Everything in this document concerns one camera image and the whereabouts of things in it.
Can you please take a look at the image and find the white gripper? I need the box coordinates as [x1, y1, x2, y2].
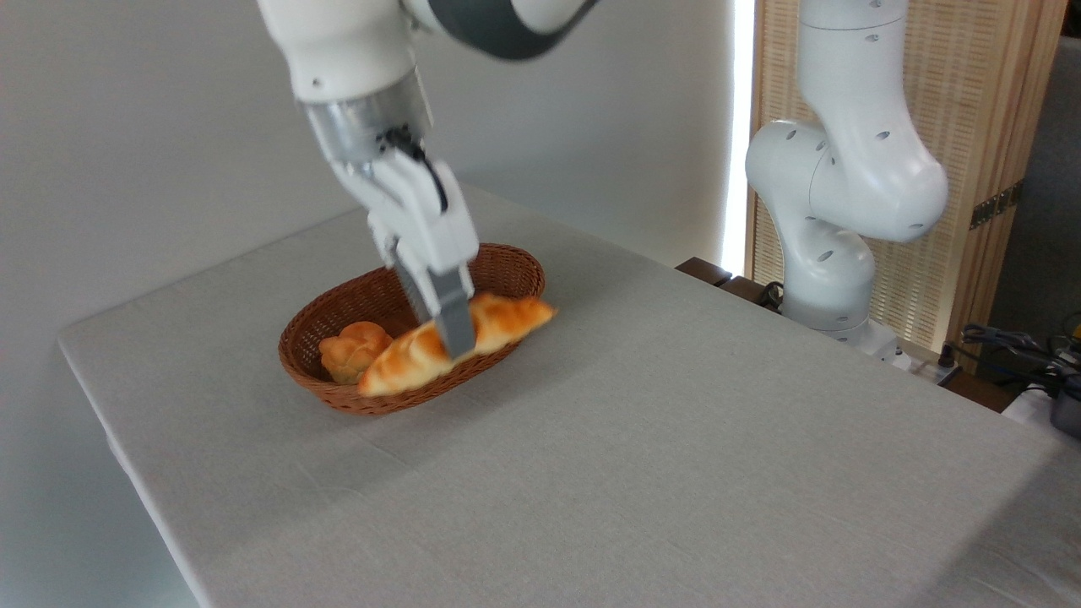
[332, 149, 480, 359]

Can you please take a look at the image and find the long braided bread loaf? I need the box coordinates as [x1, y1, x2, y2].
[357, 291, 559, 398]

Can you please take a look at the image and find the round knotted bread roll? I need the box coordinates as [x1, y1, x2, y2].
[318, 321, 394, 386]

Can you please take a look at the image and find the brown wicker oval basket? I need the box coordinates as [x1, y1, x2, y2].
[278, 243, 546, 416]

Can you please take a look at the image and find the dark wooden base board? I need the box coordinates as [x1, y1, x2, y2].
[675, 257, 788, 313]

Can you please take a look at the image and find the light grey tablecloth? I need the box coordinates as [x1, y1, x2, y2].
[57, 184, 1081, 608]

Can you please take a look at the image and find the wooden bamboo folding screen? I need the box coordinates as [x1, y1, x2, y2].
[747, 0, 1070, 356]

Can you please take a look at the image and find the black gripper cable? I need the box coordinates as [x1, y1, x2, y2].
[383, 126, 449, 213]

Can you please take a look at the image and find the tangle of black cables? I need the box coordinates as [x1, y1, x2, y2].
[959, 314, 1081, 399]

